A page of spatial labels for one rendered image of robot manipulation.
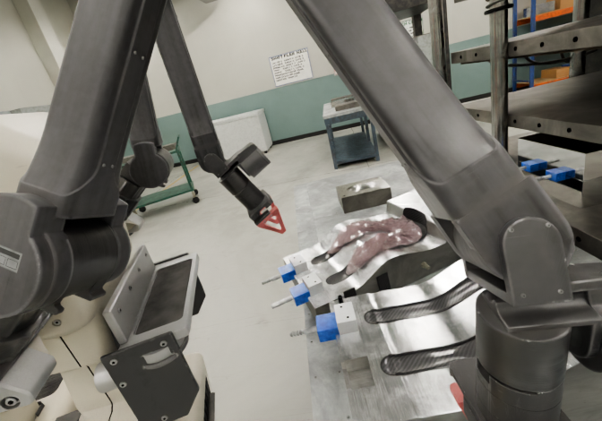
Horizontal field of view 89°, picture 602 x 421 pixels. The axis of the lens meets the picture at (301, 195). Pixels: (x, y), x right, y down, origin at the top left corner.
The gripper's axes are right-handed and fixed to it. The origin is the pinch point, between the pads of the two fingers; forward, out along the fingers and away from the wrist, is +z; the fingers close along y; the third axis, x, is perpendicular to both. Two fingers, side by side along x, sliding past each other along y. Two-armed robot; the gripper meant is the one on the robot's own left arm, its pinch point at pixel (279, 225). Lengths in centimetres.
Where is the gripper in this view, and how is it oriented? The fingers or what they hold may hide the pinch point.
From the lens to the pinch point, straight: 82.6
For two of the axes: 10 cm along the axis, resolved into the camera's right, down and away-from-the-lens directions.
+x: -7.4, 6.8, 0.0
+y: -2.6, -2.8, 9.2
